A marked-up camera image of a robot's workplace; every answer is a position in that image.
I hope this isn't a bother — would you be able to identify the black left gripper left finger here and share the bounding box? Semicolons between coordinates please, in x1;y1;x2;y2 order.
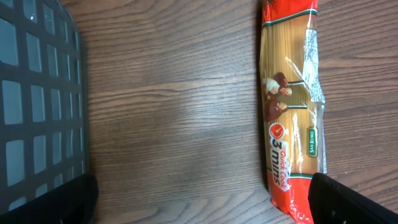
1;174;99;224

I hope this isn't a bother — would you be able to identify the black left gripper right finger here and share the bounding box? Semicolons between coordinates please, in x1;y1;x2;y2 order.
308;172;397;224

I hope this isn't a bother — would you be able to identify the orange spaghetti packet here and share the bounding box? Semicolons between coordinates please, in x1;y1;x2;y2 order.
259;0;327;223

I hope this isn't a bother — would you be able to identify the grey plastic shopping basket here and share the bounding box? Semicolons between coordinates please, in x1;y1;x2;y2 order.
1;0;90;213

